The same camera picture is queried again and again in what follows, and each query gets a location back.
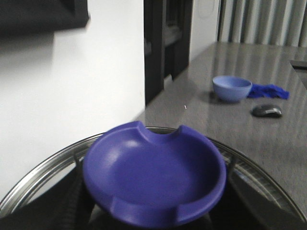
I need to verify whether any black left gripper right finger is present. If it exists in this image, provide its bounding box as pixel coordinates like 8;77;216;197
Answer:
209;161;307;230

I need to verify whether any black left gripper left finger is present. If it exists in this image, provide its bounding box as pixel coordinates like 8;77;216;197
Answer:
0;155;96;230

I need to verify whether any grey computer mouse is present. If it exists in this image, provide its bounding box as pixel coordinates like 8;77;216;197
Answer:
251;104;283;118

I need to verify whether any blue cloth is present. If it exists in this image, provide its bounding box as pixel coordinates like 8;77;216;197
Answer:
248;84;290;100

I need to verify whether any light blue bowl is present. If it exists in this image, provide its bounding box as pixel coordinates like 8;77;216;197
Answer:
212;76;252;103

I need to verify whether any black range hood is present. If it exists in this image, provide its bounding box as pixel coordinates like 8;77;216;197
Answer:
0;0;89;38

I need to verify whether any black shelf unit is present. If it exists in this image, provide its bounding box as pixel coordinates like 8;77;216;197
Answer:
143;0;193;104

